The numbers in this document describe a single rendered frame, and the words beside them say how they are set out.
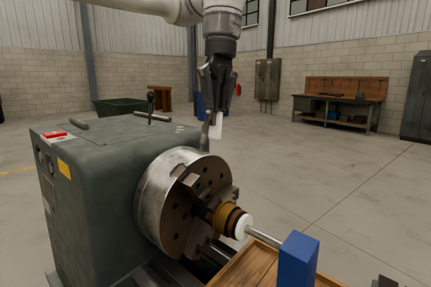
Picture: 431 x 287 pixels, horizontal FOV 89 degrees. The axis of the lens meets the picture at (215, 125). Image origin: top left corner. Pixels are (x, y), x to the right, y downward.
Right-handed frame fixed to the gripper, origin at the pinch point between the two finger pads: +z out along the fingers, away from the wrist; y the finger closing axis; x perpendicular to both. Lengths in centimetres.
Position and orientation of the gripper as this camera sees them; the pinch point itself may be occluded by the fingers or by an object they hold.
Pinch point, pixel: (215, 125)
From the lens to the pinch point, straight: 54.3
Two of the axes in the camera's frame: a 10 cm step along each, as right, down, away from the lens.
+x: -7.6, -1.4, 6.4
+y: 6.5, -0.7, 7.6
